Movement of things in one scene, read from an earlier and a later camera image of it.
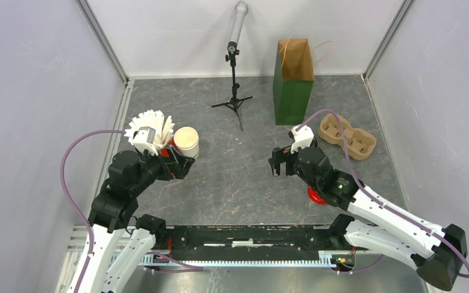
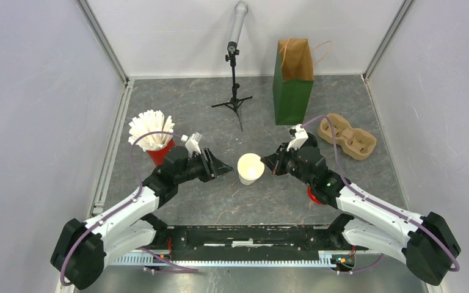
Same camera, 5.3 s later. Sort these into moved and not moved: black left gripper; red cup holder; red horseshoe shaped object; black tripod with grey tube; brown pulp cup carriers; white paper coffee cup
Moved: black left gripper; white paper coffee cup
Not moved: red cup holder; red horseshoe shaped object; brown pulp cup carriers; black tripod with grey tube
